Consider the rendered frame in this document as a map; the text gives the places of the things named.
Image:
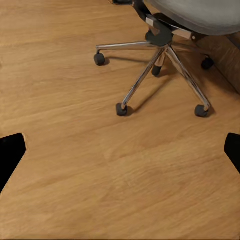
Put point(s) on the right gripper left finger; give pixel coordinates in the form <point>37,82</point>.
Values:
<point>12,149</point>

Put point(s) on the cabinet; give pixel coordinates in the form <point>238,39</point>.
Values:
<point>225,55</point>

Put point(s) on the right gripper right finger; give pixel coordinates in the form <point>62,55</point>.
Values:
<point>232,149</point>

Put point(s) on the swivel chair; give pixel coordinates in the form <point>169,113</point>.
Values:
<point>190,19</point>

